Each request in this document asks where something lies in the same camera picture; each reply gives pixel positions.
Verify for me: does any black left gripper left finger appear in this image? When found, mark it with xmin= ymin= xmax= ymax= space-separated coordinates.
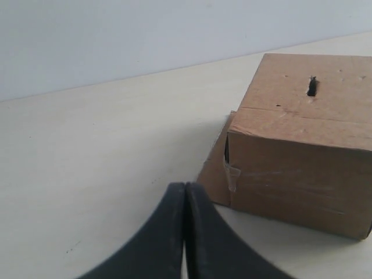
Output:
xmin=80 ymin=183 xmax=185 ymax=279

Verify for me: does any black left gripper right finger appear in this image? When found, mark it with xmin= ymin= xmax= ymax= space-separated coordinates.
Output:
xmin=184 ymin=183 xmax=291 ymax=279

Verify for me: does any brown cardboard slotted box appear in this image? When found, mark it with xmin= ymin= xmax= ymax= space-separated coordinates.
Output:
xmin=197 ymin=53 xmax=371 ymax=239

